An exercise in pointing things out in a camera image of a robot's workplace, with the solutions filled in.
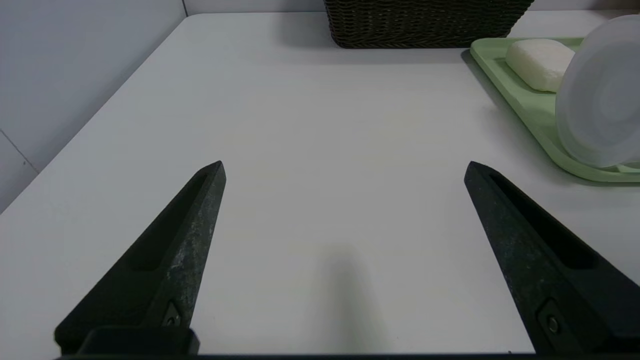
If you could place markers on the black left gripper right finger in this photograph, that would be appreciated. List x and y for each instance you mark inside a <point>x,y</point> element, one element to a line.
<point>530,270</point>

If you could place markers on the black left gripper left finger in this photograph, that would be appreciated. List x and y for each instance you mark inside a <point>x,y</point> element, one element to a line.
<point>165,280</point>

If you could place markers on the dark brown wicker basket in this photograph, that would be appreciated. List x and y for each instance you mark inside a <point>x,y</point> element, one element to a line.
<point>425,22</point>

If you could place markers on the light green plastic tray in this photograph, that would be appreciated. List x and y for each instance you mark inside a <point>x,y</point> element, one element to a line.
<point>530,107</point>

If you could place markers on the white soap bar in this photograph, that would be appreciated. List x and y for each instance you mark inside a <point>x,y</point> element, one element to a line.
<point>537,62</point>

